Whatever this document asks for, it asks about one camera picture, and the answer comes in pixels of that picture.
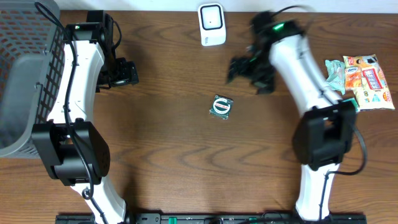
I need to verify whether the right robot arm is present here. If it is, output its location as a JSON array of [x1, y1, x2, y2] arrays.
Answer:
[[227, 11, 356, 223]]

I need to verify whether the orange Kleenex tissue pack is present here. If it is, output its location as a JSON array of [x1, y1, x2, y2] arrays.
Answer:
[[345, 67, 362, 90]]

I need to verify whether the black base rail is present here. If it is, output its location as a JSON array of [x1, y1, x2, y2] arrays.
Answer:
[[55, 212, 368, 224]]

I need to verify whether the white blue snack bag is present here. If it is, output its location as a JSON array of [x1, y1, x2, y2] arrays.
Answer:
[[343, 54, 395, 111]]

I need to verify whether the white barcode scanner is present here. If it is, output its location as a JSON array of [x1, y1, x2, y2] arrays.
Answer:
[[197, 2, 226, 47]]

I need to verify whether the teal wet wipes pack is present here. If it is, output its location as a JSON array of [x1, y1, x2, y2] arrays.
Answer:
[[325, 60, 346, 95]]

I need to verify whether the green Kleenex tissue pack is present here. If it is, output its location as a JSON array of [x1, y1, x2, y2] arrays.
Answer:
[[343, 98, 360, 113]]

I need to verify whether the dark grey plastic basket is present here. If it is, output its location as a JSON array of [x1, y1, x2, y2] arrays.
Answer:
[[1, 0, 65, 159]]

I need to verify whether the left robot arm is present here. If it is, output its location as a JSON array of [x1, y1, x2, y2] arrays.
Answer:
[[32, 3, 139, 223]]

